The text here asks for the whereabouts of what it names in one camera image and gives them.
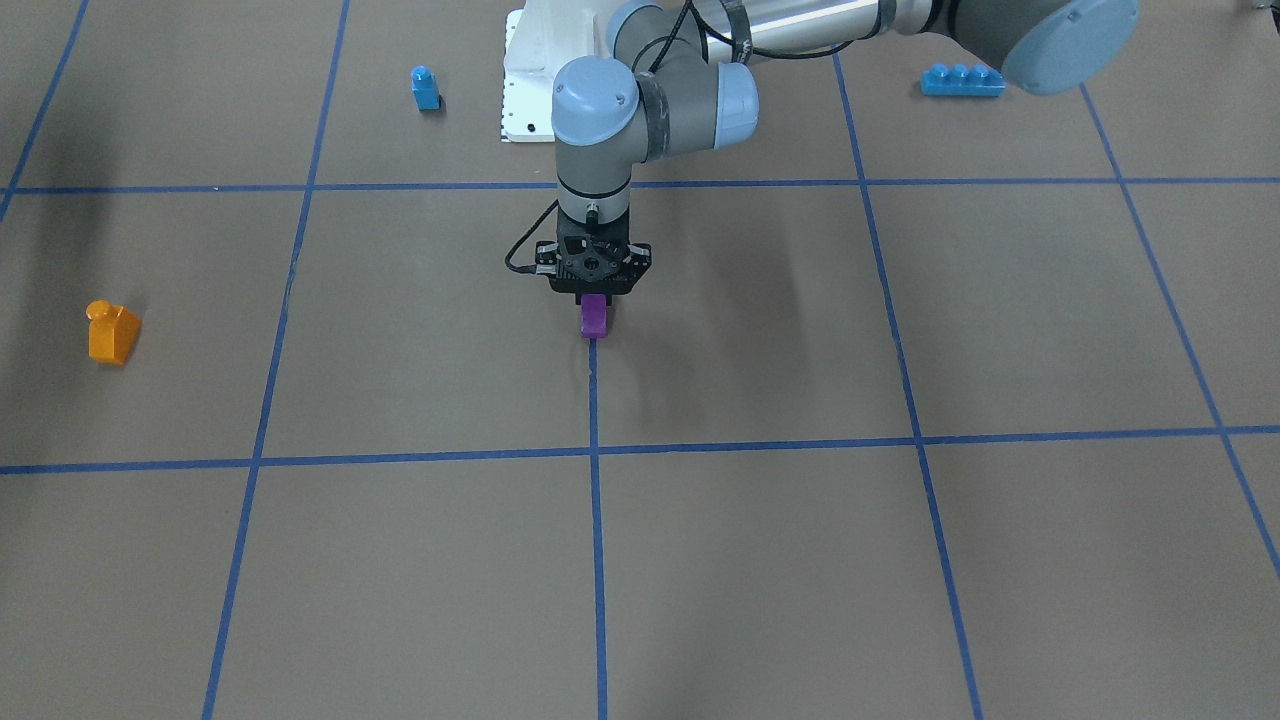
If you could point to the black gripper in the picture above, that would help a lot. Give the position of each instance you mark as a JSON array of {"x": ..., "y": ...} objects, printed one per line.
[{"x": 641, "y": 262}]

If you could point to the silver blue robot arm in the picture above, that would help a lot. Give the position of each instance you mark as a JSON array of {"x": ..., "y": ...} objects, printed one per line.
[{"x": 673, "y": 81}]

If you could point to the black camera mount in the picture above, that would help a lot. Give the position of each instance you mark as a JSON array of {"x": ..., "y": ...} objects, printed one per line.
[{"x": 580, "y": 264}]

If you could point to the small blue block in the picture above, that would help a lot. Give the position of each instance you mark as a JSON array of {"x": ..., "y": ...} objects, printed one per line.
[{"x": 425, "y": 89}]

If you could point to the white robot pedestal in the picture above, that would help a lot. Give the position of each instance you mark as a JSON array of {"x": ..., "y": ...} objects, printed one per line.
[{"x": 541, "y": 37}]

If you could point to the orange trapezoid block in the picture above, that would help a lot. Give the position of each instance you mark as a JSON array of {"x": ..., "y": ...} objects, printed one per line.
[{"x": 113, "y": 331}]

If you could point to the blue double block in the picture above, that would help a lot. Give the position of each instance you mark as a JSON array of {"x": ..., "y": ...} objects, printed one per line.
[{"x": 960, "y": 80}]

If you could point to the purple trapezoid block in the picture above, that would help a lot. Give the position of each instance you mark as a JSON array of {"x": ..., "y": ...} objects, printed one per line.
[{"x": 594, "y": 311}]

